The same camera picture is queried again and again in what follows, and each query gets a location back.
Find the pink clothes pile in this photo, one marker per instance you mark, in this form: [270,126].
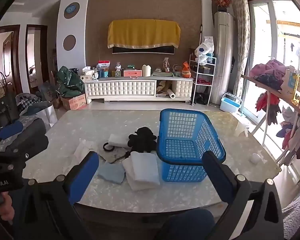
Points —
[270,67]

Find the yellow television cover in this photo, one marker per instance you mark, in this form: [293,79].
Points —
[142,33]

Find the green plastic bag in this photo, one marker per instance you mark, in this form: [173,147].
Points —
[68,81]

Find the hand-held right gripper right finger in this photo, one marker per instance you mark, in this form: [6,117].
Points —
[216,177]

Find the vase with dried flowers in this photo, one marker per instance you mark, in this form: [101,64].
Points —
[221,2]

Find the pink box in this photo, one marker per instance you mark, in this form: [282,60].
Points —
[132,73]

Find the patterned curtain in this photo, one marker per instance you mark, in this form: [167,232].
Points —
[241,30]

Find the standing air conditioner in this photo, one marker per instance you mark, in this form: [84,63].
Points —
[222,55]

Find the round brown wall plate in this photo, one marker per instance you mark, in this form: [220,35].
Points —
[69,42]

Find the glass balcony door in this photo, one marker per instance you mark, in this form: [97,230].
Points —
[265,42]

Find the plaid clothes pile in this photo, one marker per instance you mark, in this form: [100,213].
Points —
[27,102]

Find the yellow carton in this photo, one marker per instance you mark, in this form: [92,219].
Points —
[293,85]

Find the patterned snack bag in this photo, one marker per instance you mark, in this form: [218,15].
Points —
[166,64]

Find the grey patterned cushion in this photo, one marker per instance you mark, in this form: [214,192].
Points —
[297,217]

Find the light blue cloth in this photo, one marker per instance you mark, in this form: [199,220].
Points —
[112,173]

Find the silver bag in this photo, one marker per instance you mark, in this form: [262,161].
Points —
[47,115]

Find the brown wooden door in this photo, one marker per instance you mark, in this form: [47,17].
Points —
[15,55]
[43,55]

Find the cream cylindrical roll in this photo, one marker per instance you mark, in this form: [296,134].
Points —
[146,70]

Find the white tissue box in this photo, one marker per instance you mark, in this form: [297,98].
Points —
[88,73]

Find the black hair band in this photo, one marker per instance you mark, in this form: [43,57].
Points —
[104,147]

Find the orange bag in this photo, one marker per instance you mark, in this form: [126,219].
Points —
[186,71]

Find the white television cabinet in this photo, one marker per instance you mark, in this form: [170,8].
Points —
[120,88]

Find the white metal shelf rack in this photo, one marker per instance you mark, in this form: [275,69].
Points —
[193,85]

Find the white paper roll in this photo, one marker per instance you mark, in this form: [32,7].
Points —
[171,94]

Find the round blue wall plate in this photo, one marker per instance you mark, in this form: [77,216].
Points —
[72,10]

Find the white towel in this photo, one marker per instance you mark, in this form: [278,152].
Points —
[138,186]
[145,167]

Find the person's right leg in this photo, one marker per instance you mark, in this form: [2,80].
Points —
[187,225]

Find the wooden clothes rack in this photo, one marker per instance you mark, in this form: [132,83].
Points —
[285,98]

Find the white plastic bag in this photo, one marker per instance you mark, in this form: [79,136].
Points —
[203,48]

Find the person's left hand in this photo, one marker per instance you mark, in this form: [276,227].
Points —
[4,207]

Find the light blue plastic box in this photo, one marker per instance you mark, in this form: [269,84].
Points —
[230,103]

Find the red hanging cloth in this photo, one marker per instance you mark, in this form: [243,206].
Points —
[265,105]

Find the small white folded cloth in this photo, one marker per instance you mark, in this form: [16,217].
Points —
[117,140]

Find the black handbag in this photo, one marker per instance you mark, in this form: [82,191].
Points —
[3,110]

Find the black plush toy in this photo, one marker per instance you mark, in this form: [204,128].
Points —
[143,140]

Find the blue plastic basket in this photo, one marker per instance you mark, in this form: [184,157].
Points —
[190,173]

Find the red snack bag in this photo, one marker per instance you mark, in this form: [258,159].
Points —
[103,65]

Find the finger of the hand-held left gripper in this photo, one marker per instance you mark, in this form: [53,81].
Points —
[35,143]
[10,131]

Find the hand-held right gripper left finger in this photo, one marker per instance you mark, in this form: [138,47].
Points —
[83,177]

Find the cardboard box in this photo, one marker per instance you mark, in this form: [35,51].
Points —
[73,102]

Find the grey cloth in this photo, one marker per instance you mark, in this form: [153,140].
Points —
[112,156]

